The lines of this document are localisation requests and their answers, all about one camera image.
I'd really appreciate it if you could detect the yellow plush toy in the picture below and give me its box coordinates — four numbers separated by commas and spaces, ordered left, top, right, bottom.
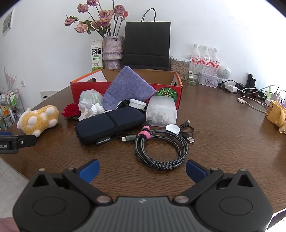
16, 105, 59, 137

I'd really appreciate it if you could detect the short black usb cable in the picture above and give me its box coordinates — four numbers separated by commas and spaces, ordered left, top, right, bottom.
179, 119, 195, 145

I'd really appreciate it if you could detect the navy zip case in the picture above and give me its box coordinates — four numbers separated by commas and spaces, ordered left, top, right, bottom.
76, 107, 146, 145

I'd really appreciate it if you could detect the white bottle cap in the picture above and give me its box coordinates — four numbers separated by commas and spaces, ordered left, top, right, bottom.
165, 124, 180, 135

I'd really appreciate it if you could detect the braided cable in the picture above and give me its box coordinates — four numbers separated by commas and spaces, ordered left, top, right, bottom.
134, 119, 190, 170

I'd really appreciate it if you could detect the red fabric rose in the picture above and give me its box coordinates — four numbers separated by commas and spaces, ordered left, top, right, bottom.
61, 103, 81, 121

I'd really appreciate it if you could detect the translucent cotton swab box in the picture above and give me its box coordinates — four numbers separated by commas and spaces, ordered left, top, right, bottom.
146, 96, 177, 127

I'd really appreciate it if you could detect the clear green pack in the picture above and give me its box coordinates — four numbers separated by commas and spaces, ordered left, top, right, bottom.
80, 89, 103, 105

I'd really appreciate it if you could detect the person's left hand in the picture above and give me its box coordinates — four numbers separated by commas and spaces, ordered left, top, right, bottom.
0, 217, 19, 232

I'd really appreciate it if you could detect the white power adapter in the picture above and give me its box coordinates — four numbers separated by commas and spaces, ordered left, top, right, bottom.
225, 85, 238, 92

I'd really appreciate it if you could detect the white tin box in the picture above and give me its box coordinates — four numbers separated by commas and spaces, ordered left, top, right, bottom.
198, 73, 219, 88

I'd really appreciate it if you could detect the red cardboard box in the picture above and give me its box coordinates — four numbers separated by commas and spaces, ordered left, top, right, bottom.
70, 66, 183, 109

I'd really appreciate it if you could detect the purple cloth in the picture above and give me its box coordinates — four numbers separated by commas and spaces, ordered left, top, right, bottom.
102, 66, 157, 110

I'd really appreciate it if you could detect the yellow mug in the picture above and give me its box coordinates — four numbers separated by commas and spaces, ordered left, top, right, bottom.
266, 100, 286, 127

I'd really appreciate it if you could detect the empty glass cup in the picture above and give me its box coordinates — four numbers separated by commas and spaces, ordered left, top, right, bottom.
187, 67, 199, 85

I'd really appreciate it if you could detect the white round speaker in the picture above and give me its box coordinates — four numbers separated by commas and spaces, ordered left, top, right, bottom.
219, 66, 231, 83

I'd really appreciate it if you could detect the black upright device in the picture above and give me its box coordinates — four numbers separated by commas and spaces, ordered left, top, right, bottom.
245, 74, 256, 88

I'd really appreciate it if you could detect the clear jar of seeds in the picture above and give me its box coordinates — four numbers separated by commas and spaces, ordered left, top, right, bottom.
170, 56, 191, 80

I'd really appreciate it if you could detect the left water bottle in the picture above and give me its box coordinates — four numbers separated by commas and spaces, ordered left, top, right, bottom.
189, 44, 201, 74

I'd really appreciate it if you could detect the water bottle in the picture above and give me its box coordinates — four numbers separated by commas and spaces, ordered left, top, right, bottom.
210, 48, 220, 76
189, 44, 201, 74
201, 46, 211, 74

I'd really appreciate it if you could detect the right water bottle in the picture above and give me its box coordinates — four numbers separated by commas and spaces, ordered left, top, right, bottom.
210, 48, 220, 76

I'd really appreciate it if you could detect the middle water bottle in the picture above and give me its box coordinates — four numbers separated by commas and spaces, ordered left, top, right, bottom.
201, 46, 211, 74

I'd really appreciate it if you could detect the white milk carton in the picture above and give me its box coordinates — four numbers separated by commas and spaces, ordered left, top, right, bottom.
91, 40, 103, 72

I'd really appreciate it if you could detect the purple ceramic vase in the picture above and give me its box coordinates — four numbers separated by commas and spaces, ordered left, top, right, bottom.
102, 36, 124, 69

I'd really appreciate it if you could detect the black paper bag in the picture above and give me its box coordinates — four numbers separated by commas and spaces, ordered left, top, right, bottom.
123, 15, 171, 71

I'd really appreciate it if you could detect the dried rose bouquet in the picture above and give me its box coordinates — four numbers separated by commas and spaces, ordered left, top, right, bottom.
64, 0, 129, 38

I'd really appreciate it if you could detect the wire storage rack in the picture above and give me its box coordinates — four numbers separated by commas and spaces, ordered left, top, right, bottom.
1, 89, 25, 130

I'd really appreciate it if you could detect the white charging puck cable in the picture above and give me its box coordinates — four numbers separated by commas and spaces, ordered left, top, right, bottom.
237, 95, 269, 114

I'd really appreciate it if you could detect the black charger cable bundle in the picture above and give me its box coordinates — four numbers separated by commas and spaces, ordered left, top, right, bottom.
218, 81, 286, 101

